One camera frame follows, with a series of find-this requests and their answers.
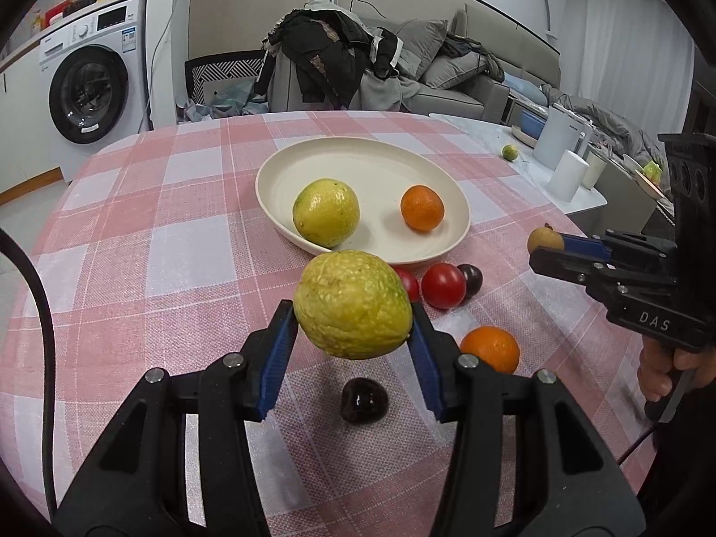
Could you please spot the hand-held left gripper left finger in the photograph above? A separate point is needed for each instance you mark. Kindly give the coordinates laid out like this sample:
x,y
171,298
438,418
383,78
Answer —
x,y
277,358

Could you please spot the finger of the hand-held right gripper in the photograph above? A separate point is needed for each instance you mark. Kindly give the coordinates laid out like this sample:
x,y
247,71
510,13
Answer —
x,y
559,265
582,244

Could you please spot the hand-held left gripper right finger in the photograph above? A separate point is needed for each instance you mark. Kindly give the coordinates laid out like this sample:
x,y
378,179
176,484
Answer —
x,y
428,369

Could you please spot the brown longan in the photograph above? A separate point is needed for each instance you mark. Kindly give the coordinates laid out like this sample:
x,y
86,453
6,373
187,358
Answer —
x,y
540,238

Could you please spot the small orange mandarin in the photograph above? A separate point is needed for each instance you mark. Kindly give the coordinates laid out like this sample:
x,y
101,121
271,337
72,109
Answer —
x,y
492,347
422,208

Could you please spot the red tomato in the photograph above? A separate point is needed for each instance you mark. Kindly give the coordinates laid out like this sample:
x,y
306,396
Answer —
x,y
409,285
443,286

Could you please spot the dark purple plum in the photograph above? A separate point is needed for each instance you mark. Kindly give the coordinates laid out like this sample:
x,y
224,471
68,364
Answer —
x,y
474,278

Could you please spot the yellow-green citrus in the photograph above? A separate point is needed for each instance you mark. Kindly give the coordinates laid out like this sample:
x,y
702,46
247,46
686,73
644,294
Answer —
x,y
326,212

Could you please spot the cream round plate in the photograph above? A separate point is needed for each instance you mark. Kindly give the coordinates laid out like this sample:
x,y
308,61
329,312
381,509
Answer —
x,y
363,168

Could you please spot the person's right hand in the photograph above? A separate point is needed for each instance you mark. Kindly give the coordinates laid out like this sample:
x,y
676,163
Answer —
x,y
654,372

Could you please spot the white cup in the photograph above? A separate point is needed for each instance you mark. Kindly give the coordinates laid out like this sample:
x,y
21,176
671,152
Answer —
x,y
568,176

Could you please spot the green lime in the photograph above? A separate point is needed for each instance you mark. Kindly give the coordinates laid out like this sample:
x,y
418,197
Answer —
x,y
509,152

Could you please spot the white kettle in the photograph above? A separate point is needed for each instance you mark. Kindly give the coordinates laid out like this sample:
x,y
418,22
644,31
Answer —
x,y
559,128

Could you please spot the grey blanket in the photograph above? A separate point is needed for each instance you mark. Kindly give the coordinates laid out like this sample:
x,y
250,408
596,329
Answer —
x,y
615,123

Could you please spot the blue white container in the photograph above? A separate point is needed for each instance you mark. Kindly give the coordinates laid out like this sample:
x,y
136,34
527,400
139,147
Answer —
x,y
528,123

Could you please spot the pink plaid tablecloth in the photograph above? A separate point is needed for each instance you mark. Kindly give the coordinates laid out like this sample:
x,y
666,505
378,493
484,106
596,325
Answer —
x,y
168,235

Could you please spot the grey sofa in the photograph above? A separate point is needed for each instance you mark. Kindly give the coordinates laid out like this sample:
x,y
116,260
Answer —
x,y
475,98

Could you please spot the flat grey cushion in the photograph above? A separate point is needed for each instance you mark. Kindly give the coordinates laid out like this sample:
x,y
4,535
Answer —
x,y
453,70

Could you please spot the dark clothing on sofa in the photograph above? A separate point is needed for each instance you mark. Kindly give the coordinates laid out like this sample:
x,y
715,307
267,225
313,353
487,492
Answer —
x,y
475,47

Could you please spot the grey hoodie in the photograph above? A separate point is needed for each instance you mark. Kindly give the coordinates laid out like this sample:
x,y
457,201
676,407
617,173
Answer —
x,y
386,92

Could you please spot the large grey cushion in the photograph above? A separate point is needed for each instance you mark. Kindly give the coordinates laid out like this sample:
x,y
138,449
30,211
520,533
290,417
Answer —
x,y
419,42

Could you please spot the crumpled bags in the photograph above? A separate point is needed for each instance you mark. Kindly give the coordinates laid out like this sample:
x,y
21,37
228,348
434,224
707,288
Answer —
x,y
235,102

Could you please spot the black white patterned box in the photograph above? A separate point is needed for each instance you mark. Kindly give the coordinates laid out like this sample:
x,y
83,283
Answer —
x,y
224,70

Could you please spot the pile of dark clothes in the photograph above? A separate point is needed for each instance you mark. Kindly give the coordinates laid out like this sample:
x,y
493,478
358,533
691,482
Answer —
x,y
324,61

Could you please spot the white washing machine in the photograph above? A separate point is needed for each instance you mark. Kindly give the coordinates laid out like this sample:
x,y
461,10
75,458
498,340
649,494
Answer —
x,y
123,39

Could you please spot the red container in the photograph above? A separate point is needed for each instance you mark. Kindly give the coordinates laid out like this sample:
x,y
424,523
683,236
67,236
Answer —
x,y
56,14

